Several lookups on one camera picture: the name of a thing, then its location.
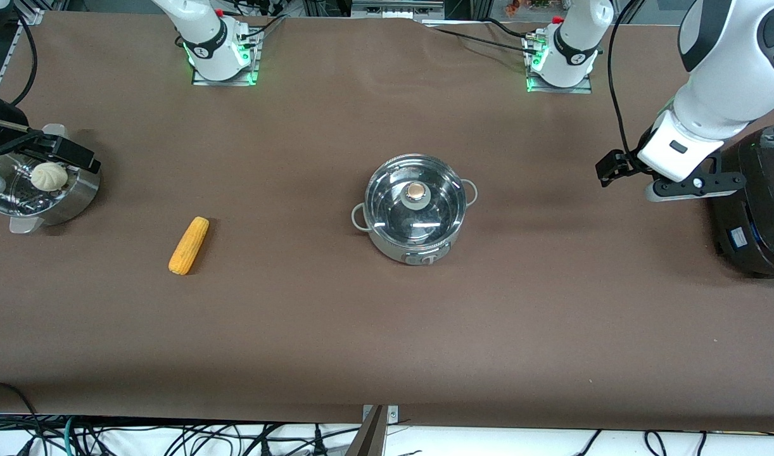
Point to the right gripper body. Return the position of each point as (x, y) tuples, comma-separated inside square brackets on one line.
[(0, 132)]

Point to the yellow corn cob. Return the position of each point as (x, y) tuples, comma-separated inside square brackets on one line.
[(189, 246)]

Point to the glass pot lid with knob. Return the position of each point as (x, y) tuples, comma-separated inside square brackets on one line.
[(393, 209)]

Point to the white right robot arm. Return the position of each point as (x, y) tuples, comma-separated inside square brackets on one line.
[(209, 44)]

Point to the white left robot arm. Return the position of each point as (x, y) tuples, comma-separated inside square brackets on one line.
[(729, 82)]

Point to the steel steamer pot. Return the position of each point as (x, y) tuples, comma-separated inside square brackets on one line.
[(76, 196)]

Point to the white steamed bun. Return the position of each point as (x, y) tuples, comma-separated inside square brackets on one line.
[(49, 177)]

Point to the black rice cooker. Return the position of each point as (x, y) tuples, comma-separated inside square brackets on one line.
[(761, 215)]

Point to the aluminium profile beam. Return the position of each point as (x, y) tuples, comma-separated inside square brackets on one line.
[(396, 9)]

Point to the aluminium frame rail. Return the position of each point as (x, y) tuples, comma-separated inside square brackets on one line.
[(16, 47)]

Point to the metal table edge bracket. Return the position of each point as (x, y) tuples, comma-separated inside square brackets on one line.
[(393, 413)]

